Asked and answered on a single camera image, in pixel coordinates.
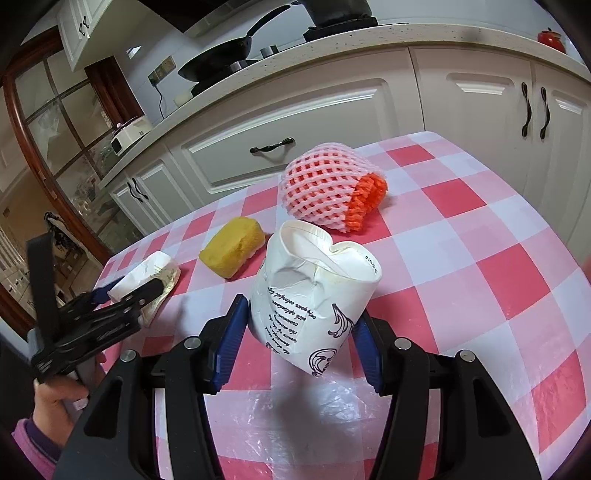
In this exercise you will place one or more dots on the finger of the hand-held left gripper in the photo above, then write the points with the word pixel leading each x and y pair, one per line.
pixel 99 295
pixel 120 314

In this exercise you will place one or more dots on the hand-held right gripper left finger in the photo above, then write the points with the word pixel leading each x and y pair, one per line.
pixel 228 346

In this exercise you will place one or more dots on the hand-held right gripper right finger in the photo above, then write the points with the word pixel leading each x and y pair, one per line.
pixel 369 360

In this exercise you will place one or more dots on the cream paper cup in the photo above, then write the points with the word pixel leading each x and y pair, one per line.
pixel 147 272

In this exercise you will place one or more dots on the printed white paper cup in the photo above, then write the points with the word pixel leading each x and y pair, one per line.
pixel 295 314

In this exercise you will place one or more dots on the person's left forearm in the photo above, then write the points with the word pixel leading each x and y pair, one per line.
pixel 32 450

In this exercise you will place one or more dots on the person's left hand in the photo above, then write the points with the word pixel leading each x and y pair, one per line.
pixel 57 406

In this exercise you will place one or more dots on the clear plastic sheet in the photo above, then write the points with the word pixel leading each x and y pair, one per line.
pixel 323 415

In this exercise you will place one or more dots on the plain yellow sponge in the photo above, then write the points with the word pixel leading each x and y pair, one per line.
pixel 233 247

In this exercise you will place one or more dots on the pink checkered tablecloth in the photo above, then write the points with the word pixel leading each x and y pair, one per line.
pixel 461 258

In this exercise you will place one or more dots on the orange foam fruit net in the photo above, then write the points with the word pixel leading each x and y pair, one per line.
pixel 367 198

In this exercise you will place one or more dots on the wooden framed glass door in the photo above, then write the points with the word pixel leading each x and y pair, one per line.
pixel 51 138

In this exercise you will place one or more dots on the white countertop appliance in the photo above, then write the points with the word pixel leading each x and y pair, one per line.
pixel 129 136

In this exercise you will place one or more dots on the pink foam fruit net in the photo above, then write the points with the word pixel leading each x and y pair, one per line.
pixel 318 184

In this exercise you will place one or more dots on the white kitchen cabinet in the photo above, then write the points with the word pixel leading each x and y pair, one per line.
pixel 323 110

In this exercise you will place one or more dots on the black wok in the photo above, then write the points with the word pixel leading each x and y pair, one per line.
pixel 217 60

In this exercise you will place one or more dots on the black cooking pot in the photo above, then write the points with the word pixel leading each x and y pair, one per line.
pixel 339 11

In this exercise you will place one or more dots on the red kettle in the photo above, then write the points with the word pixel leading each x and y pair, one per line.
pixel 551 40

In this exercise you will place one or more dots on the tan wall outlet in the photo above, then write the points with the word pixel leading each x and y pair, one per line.
pixel 162 70

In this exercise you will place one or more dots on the white upper wall cabinet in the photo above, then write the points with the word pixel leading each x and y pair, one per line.
pixel 85 27

